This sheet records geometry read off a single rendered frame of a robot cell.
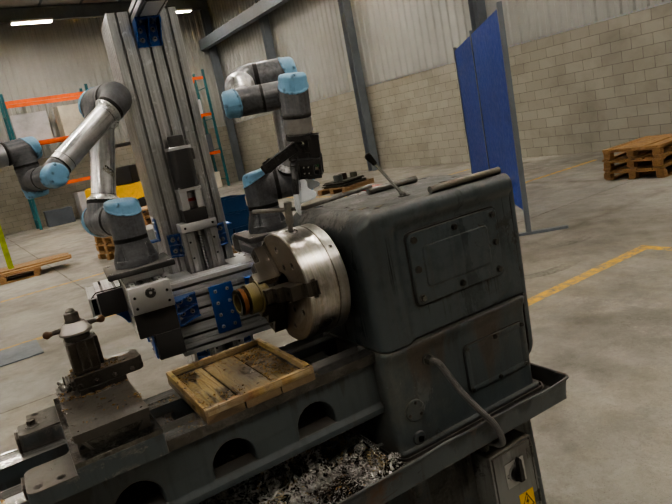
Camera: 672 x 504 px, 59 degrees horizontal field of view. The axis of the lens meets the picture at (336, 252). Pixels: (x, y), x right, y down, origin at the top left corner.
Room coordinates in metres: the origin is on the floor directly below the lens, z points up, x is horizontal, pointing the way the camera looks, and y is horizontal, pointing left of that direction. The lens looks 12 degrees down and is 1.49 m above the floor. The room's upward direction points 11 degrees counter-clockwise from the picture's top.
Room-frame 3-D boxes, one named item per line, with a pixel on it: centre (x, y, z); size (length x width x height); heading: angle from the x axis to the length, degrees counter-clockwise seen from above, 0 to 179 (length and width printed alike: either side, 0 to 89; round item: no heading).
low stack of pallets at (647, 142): (8.43, -4.70, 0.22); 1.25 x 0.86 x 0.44; 124
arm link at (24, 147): (1.99, 0.93, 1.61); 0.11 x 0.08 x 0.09; 133
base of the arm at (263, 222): (2.27, 0.24, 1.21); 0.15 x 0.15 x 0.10
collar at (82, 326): (1.45, 0.68, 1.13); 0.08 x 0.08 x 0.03
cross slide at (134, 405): (1.40, 0.65, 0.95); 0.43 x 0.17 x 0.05; 29
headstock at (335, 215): (1.88, -0.22, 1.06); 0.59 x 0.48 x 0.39; 119
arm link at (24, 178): (1.99, 0.92, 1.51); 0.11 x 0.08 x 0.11; 50
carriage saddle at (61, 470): (1.36, 0.69, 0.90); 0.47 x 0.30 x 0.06; 29
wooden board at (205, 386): (1.55, 0.33, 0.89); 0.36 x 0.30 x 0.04; 29
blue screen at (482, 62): (8.15, -2.30, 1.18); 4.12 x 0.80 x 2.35; 173
